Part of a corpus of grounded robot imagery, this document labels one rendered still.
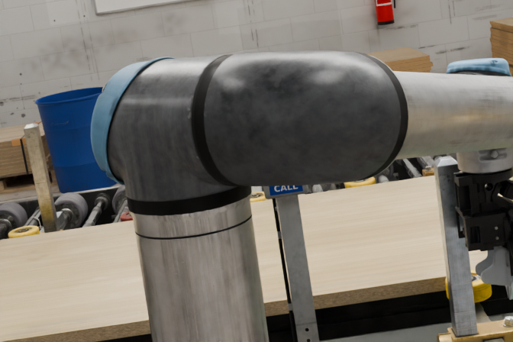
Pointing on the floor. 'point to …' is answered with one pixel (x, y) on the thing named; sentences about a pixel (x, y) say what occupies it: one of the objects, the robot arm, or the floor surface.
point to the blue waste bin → (72, 139)
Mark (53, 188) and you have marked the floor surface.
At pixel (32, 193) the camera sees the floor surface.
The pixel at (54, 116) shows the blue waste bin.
